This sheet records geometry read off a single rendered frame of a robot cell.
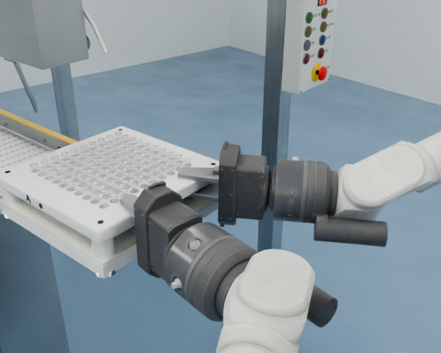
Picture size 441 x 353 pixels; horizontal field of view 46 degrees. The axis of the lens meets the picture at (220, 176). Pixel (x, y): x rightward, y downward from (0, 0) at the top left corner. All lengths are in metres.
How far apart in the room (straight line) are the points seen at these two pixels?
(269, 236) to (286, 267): 1.22
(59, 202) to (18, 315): 0.69
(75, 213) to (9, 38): 0.49
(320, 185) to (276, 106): 0.84
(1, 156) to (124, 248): 0.57
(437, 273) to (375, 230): 1.66
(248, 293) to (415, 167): 0.35
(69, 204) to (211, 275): 0.25
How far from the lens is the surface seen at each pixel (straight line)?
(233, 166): 0.70
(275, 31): 1.47
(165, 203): 0.61
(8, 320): 1.36
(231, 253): 0.54
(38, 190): 0.75
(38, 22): 0.99
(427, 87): 4.39
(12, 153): 1.20
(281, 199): 0.70
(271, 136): 1.56
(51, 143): 1.18
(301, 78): 1.46
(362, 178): 0.70
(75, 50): 1.04
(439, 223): 2.72
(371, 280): 2.25
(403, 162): 0.72
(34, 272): 1.33
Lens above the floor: 1.36
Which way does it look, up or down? 28 degrees down
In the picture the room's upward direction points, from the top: straight up
